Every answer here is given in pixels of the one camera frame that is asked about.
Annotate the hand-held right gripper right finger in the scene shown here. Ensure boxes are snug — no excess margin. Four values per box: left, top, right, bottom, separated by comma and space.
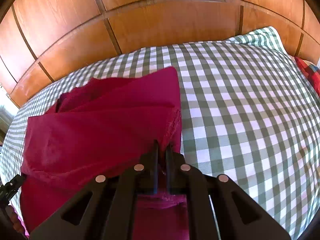
165, 143, 292, 240

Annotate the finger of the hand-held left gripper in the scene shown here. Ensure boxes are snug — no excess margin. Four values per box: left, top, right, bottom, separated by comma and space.
0, 174, 27, 207

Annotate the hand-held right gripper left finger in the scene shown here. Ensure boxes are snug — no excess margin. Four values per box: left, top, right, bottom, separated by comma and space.
29, 140, 160, 240

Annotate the magenta red small garment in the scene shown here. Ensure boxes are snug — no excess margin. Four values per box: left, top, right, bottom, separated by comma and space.
20, 66, 189, 240

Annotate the person's left hand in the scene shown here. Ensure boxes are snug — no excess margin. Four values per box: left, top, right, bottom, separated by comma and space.
9, 205, 26, 234

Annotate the green white checked bed sheet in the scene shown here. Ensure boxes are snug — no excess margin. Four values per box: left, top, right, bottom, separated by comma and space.
0, 26, 320, 240

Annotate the wooden panelled headboard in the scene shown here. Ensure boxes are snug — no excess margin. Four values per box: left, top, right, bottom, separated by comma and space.
0, 0, 320, 108

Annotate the red plaid cloth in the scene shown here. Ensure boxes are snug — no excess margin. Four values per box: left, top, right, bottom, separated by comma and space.
294, 56, 320, 98

